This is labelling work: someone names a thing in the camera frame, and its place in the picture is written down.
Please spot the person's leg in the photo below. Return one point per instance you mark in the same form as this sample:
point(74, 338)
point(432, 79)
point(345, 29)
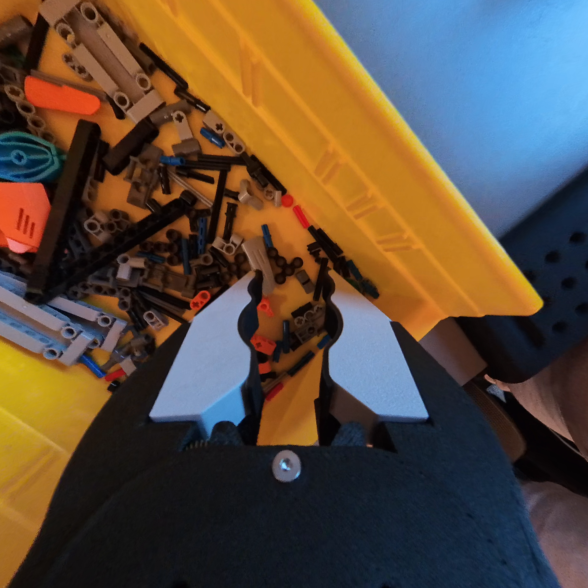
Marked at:
point(551, 399)

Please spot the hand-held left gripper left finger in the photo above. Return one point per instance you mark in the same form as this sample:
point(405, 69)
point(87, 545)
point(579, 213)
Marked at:
point(202, 367)

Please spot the long black beam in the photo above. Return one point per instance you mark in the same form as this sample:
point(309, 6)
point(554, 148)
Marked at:
point(138, 232)
point(69, 193)

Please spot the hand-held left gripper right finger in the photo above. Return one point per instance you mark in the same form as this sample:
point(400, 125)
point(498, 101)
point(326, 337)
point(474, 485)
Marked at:
point(376, 367)

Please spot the yellow plastic bin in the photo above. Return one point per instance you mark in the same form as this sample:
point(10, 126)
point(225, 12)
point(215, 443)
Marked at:
point(321, 138)

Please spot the pile of building block parts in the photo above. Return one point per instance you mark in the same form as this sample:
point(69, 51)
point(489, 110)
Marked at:
point(220, 257)

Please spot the orange fairing piece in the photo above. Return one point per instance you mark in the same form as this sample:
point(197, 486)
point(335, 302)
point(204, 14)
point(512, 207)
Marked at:
point(23, 211)

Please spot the long tan panel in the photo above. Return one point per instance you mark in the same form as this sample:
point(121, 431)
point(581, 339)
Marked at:
point(108, 43)

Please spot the orange blade piece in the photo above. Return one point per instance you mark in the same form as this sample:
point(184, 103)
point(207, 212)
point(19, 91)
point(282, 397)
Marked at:
point(59, 96)

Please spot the long grey panel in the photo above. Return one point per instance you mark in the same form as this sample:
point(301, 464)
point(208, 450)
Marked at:
point(76, 353)
point(32, 312)

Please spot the beige block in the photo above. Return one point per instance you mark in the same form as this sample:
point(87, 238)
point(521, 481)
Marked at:
point(452, 351)

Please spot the teal ribbed piece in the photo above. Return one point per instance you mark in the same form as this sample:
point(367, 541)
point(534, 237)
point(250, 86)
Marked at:
point(27, 158)

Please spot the black perforated panel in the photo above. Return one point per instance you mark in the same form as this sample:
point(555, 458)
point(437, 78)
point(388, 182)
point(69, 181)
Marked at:
point(551, 285)

